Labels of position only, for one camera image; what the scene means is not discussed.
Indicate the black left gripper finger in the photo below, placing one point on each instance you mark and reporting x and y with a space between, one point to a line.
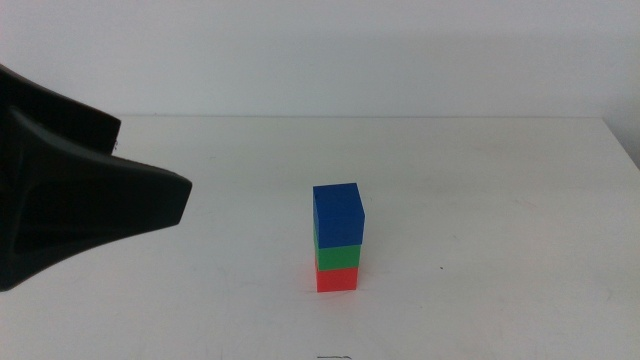
90 200
60 110

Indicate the blue cube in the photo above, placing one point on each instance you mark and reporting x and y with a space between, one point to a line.
339 215

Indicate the green cube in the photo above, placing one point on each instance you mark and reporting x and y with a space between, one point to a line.
340 257

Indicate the red cube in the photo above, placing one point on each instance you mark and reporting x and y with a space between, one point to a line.
337 280

